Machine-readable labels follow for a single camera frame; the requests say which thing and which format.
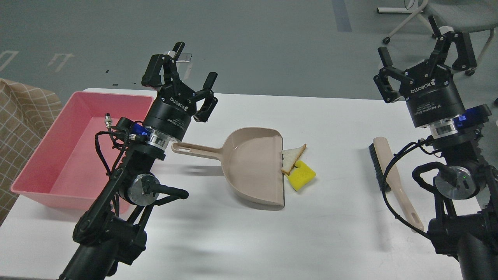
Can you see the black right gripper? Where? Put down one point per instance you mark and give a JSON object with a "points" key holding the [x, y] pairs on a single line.
{"points": [[432, 95]]}

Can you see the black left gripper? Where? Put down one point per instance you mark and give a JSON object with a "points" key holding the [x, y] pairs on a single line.
{"points": [[171, 114]]}

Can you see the beige hand brush black bristles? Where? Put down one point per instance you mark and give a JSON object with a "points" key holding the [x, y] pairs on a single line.
{"points": [[381, 155]]}

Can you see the beige plastic dustpan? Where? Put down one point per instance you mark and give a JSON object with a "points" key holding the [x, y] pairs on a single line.
{"points": [[251, 160]]}

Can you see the triangular bread slice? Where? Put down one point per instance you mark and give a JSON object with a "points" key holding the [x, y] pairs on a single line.
{"points": [[290, 157]]}

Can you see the yellow sponge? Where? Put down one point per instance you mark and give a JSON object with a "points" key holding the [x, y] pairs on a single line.
{"points": [[300, 175]]}

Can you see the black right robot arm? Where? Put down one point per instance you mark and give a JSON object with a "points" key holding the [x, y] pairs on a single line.
{"points": [[465, 186]]}

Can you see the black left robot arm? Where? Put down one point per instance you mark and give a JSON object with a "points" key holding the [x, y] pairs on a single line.
{"points": [[112, 231]]}

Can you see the pink plastic bin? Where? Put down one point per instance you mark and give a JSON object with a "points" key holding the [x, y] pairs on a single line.
{"points": [[65, 171]]}

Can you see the silver floor outlet plate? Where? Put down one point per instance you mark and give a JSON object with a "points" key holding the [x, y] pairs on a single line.
{"points": [[184, 58]]}

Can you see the grey office chair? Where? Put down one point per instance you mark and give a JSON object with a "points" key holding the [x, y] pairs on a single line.
{"points": [[469, 16]]}

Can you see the beige checkered cloth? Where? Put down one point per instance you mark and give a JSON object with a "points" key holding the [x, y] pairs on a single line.
{"points": [[26, 114]]}

